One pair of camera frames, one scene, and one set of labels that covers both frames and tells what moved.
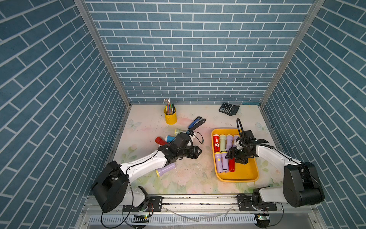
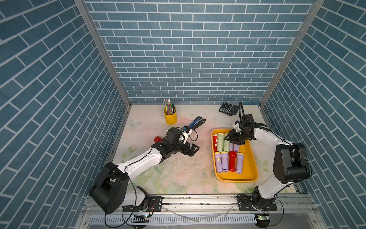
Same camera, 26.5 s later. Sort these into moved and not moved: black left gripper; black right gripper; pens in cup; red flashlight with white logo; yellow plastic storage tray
Moved: black left gripper; black right gripper
Not moved: yellow plastic storage tray; red flashlight with white logo; pens in cup
